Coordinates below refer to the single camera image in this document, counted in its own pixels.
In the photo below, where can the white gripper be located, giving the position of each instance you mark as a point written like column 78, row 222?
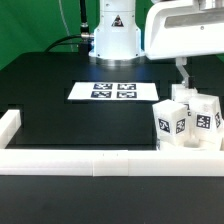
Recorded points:
column 184, row 28

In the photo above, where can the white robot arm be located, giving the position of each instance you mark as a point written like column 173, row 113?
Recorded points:
column 117, row 39

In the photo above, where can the white paper marker sheet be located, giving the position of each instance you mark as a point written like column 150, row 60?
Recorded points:
column 114, row 91

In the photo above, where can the white U-shaped fence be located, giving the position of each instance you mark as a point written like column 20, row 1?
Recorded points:
column 167, row 161

